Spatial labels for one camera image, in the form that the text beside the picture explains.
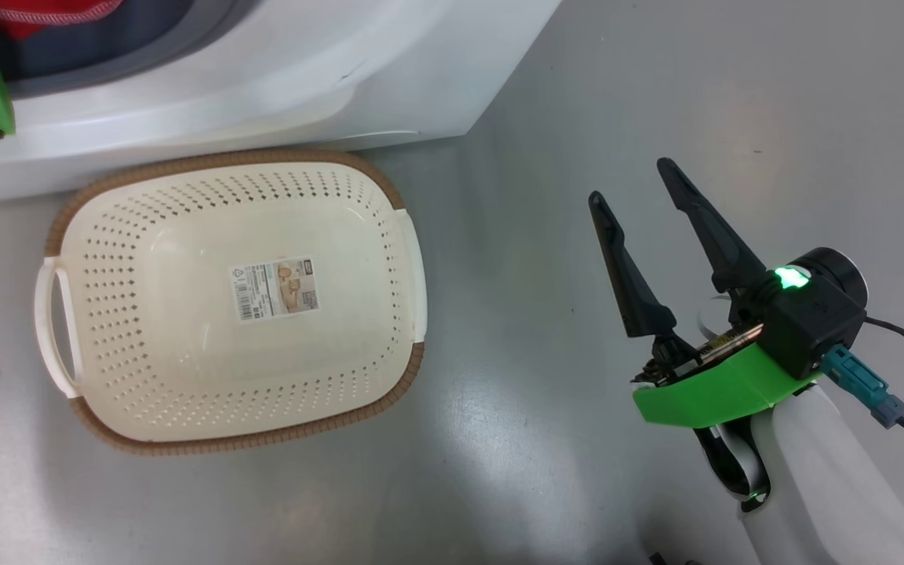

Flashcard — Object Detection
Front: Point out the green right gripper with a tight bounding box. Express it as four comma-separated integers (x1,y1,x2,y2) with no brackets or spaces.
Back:
589,158,823,429

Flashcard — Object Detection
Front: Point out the white front-load washing machine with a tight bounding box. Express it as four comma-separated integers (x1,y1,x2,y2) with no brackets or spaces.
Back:
0,0,563,206

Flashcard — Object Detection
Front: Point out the teal cable connector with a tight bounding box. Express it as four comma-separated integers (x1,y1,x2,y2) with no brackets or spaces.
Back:
819,345,904,429

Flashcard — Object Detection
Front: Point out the cream laundry basket brown rim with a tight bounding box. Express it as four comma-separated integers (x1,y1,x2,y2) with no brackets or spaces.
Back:
34,149,428,457

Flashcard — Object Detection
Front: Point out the flat black white ribbon cable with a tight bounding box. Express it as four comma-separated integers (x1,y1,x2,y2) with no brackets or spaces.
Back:
693,422,772,513

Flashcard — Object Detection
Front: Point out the white basket product label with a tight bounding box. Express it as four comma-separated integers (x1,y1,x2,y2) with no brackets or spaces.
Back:
230,257,321,322

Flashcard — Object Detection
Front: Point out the red and white garment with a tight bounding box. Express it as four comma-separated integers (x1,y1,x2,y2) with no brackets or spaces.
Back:
0,0,124,41

